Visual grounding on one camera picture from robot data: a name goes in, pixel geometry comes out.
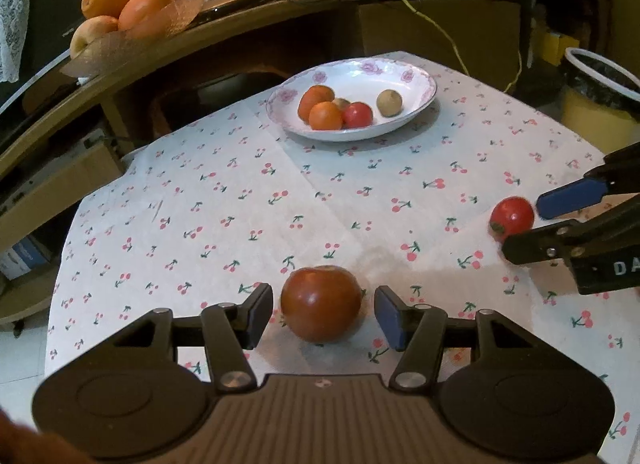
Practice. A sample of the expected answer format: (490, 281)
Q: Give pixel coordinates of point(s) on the yellow bucket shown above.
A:
(590, 119)

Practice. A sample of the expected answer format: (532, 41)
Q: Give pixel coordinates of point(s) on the yellow apple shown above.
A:
(92, 34)

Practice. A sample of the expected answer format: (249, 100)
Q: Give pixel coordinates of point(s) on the cherry-printed white tablecloth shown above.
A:
(350, 194)

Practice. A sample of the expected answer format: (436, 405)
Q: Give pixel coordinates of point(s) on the black bin bag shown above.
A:
(605, 82)

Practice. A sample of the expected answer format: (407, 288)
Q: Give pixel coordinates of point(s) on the glass fruit tray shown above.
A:
(125, 47)

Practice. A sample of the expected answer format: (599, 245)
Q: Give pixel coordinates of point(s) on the small orange tangerine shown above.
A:
(325, 117)

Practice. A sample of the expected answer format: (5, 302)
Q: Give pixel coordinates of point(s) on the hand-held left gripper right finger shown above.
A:
(390, 316)

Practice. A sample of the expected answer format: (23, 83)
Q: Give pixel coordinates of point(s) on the pale brown round fruit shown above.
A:
(389, 103)

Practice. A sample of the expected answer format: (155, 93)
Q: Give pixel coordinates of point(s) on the large dark red tomato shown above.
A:
(320, 304)

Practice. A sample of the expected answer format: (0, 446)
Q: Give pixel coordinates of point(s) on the blue and white box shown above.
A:
(20, 258)

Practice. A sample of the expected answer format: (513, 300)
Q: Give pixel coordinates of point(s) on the white floral-rimmed plate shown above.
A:
(410, 94)

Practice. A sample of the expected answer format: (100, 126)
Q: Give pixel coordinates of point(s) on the small red tomato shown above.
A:
(357, 115)
(511, 216)

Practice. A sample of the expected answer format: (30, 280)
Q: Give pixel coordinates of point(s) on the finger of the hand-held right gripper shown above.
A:
(540, 244)
(570, 198)

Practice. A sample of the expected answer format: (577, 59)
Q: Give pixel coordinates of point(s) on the white lace cloth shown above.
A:
(12, 19)

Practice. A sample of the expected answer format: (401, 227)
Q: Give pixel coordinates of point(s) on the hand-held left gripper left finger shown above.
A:
(257, 314)

